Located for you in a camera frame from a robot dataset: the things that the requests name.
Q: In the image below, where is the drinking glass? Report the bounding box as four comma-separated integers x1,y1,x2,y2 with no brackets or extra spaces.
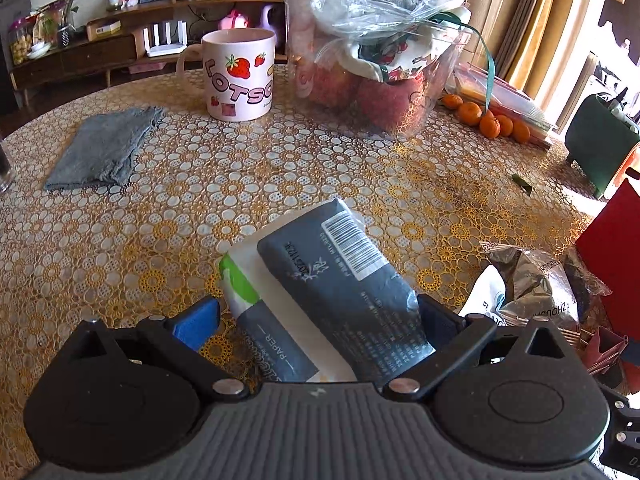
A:
0,134,16,194

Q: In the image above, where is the white packet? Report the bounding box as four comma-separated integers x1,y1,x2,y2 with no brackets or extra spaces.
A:
457,265,510,327

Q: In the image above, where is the green ribbon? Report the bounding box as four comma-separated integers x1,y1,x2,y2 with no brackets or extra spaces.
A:
432,10,497,113

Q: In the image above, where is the small potted plant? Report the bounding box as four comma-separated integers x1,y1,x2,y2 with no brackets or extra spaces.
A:
36,0,82,50

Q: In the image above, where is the grey and white tissue pack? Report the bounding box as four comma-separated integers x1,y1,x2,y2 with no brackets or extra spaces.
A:
218,197,436,385

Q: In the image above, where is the pink toy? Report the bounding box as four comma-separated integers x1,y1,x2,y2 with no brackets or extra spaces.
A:
219,9,252,32

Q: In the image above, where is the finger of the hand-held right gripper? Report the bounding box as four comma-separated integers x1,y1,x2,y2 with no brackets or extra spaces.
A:
600,389,640,477

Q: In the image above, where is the strawberry print cloth bag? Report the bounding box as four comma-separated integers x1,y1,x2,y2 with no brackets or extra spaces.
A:
347,7,471,83

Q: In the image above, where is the grey cloth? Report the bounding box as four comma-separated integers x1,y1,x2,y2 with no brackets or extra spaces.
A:
43,106,166,192

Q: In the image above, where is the red cardboard box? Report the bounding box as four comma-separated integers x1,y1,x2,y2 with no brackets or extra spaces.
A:
575,177,640,342

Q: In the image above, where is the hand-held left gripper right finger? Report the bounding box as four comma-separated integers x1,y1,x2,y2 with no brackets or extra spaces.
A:
382,294,586,402

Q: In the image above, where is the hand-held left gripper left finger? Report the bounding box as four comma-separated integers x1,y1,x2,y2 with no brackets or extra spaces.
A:
65,296,251,403

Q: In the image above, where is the red apple in foam net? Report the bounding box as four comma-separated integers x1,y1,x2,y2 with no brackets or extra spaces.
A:
295,57,363,111
357,72,433,133

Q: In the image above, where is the stack of flat plastic cases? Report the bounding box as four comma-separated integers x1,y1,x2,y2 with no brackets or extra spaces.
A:
452,62,559,150

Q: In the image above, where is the snack jar with pink lid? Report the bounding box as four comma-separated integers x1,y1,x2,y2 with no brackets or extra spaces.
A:
7,16,37,66

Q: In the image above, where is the silver snack wrapper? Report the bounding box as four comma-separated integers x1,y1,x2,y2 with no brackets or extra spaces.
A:
480,241,613,332

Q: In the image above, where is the pink strawberry print mug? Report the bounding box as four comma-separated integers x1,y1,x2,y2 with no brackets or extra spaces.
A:
176,28,277,122

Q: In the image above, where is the beige pleated curtain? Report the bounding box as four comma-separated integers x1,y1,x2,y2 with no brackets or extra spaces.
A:
470,0,603,97

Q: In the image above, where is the wooden media cabinet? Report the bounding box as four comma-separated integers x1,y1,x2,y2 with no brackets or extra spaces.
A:
10,0,301,107

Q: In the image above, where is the dark red folded wrapper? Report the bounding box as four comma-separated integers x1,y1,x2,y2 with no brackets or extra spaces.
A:
570,326,632,377

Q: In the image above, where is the brown cardboard box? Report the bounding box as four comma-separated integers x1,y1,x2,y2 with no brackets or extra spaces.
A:
86,19,124,42

